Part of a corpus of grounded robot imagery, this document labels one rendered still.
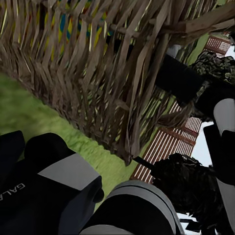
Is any wicker basket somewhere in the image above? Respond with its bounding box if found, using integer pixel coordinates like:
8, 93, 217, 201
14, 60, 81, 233
0, 0, 235, 166

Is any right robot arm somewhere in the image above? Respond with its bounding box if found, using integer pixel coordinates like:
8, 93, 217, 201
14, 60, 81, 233
106, 35, 235, 233

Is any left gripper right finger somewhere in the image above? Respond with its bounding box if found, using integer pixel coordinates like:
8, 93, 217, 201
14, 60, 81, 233
219, 130, 235, 169

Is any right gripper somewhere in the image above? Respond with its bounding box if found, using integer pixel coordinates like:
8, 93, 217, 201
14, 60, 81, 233
106, 35, 188, 94

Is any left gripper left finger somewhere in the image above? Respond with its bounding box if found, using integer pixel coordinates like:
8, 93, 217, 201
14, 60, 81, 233
0, 130, 26, 187

